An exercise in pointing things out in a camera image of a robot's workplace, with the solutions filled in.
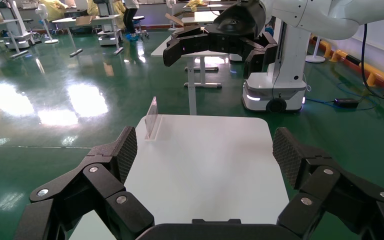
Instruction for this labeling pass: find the yellow black floor barrier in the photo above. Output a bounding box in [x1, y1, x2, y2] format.
[309, 34, 384, 99]

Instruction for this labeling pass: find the white wheeled robot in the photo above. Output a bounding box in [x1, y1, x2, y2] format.
[0, 0, 43, 51]
[241, 23, 311, 114]
[92, 0, 124, 46]

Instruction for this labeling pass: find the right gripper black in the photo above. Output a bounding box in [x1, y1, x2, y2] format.
[162, 0, 279, 80]

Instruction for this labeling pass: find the white pole stand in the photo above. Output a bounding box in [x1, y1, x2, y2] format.
[305, 35, 327, 64]

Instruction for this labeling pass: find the clear acrylic sign holder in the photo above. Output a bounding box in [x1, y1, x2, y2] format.
[144, 96, 162, 141]

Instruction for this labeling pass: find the flat cardboard piece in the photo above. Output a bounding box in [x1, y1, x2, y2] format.
[75, 14, 97, 27]

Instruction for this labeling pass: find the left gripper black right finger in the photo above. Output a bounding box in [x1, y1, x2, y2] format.
[272, 127, 384, 240]

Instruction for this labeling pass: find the open cardboard flap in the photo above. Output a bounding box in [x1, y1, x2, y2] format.
[164, 11, 196, 28]

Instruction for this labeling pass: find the blue floor cable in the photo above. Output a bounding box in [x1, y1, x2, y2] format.
[304, 82, 378, 112]

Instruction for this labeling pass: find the white standing fan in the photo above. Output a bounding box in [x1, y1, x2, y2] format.
[164, 0, 179, 32]
[34, 3, 60, 46]

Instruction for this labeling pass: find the person in black trousers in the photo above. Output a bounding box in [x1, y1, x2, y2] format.
[122, 0, 142, 42]

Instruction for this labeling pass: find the black office chair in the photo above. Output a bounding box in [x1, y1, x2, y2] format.
[132, 14, 150, 40]

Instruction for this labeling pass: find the black power adapter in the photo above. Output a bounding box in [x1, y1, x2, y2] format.
[332, 97, 360, 109]

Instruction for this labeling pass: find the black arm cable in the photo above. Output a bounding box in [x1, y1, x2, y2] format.
[360, 23, 384, 101]

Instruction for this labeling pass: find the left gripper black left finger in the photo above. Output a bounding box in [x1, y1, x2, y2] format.
[14, 125, 155, 240]

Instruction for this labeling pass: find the black stool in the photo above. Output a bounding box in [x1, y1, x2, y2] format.
[22, 18, 37, 36]

